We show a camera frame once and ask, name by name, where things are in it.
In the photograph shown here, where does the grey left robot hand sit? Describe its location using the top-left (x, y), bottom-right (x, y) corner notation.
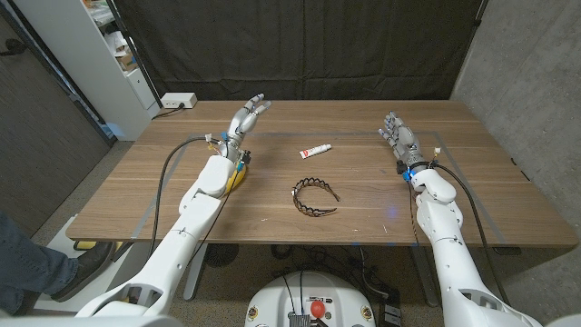
top-left (220, 93), bottom-right (273, 164)

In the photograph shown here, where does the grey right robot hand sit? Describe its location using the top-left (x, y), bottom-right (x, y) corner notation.
top-left (379, 111), bottom-right (430, 175)

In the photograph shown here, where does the white red toothpaste tube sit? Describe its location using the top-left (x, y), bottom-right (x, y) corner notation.
top-left (299, 144), bottom-right (332, 160)

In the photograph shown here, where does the yellow toy banana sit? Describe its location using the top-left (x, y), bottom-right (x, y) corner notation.
top-left (225, 162), bottom-right (249, 194)

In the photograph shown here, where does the brown scalloped headband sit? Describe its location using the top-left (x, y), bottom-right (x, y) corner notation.
top-left (291, 177), bottom-right (341, 218)

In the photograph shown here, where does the white power outlet box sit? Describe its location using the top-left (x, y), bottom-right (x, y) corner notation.
top-left (161, 92), bottom-right (199, 110)

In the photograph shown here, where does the black round floor stand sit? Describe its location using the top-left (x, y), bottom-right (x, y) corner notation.
top-left (203, 243), bottom-right (241, 268)

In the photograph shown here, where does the black backdrop stand pole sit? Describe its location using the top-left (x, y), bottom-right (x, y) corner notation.
top-left (106, 0), bottom-right (163, 109)

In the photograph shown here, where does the grey metal table leg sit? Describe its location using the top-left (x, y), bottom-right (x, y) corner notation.
top-left (410, 246), bottom-right (440, 308)
top-left (182, 243), bottom-right (209, 302)

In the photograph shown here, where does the small cardboard box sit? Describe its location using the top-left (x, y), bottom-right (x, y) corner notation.
top-left (115, 52), bottom-right (138, 73)

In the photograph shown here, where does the white robot torso base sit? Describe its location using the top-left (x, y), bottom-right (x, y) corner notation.
top-left (244, 271), bottom-right (377, 327)

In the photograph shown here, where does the white shelf cabinet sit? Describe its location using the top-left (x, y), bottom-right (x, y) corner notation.
top-left (13, 0), bottom-right (161, 142)

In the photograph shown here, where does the dark wooden door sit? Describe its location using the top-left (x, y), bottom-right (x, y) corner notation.
top-left (0, 0), bottom-right (114, 237)

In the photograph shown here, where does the dark leather shoe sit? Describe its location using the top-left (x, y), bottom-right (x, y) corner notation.
top-left (49, 241), bottom-right (117, 303)

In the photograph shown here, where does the person leg in jeans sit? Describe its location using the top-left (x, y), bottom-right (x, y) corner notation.
top-left (0, 211), bottom-right (81, 314)

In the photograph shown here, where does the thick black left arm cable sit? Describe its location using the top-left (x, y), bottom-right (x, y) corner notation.
top-left (147, 135), bottom-right (223, 260)

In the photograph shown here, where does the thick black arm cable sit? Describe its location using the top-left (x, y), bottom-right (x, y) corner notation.
top-left (433, 163), bottom-right (510, 306)
top-left (147, 135), bottom-right (223, 260)

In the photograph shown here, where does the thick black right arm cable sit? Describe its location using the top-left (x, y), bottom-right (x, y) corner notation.
top-left (433, 163), bottom-right (510, 306)

